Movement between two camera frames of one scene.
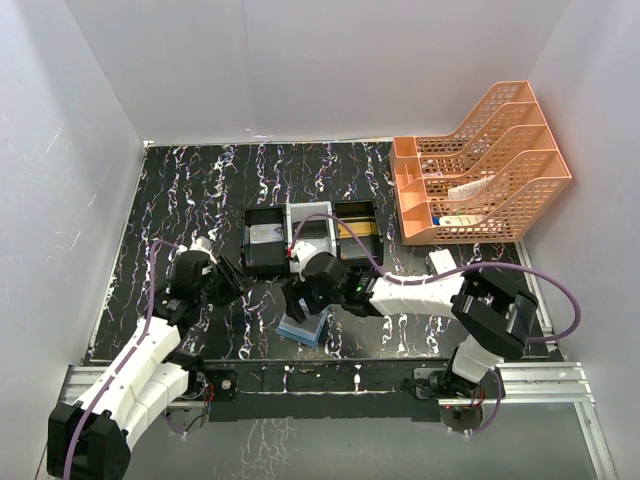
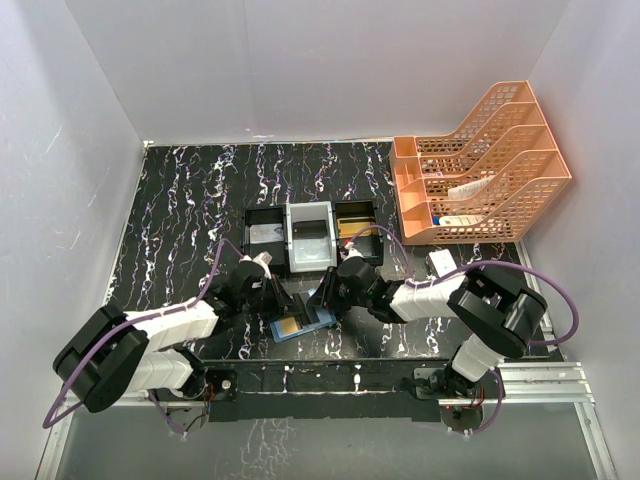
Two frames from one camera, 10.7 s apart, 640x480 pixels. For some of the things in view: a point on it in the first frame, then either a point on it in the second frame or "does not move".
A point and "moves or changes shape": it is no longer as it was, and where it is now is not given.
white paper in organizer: x=466 y=190 does not move
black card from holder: x=312 y=229 does not move
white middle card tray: x=318 y=232 does not move
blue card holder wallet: x=307 y=332 moves or changes shape
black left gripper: x=236 y=277 -> x=282 y=302
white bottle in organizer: x=463 y=220 does not move
